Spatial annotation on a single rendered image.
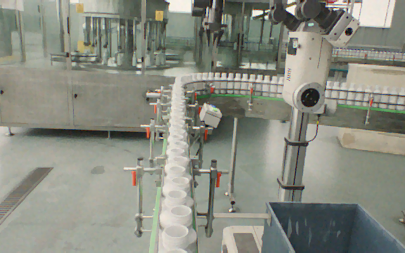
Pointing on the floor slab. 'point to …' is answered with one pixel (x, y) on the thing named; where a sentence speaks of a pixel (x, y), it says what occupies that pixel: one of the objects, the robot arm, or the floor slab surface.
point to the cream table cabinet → (389, 141)
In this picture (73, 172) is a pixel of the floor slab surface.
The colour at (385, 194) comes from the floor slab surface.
